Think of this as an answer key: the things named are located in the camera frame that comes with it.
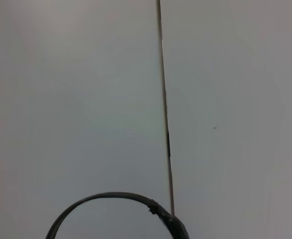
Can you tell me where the black teapot with hoop handle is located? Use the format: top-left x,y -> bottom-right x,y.
45,191 -> 190,239

